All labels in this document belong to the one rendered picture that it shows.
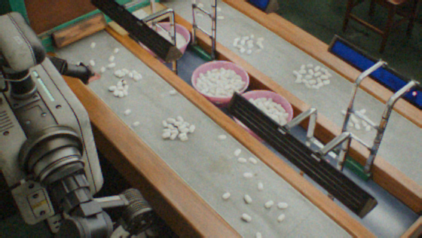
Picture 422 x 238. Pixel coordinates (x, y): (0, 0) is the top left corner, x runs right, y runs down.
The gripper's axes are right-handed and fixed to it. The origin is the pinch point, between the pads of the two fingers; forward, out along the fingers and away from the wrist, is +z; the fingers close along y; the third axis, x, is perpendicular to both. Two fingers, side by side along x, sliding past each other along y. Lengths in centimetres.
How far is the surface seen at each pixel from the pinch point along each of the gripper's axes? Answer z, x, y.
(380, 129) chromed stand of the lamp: 40, -47, -105
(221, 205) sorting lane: 10, 7, -81
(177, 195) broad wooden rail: 0, 12, -69
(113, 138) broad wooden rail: -2.2, 14.1, -28.2
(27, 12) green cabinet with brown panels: -18, -6, 47
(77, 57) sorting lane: 11.2, 5.6, 34.1
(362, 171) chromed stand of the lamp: 56, -27, -104
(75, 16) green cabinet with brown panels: 8.8, -10.9, 47.5
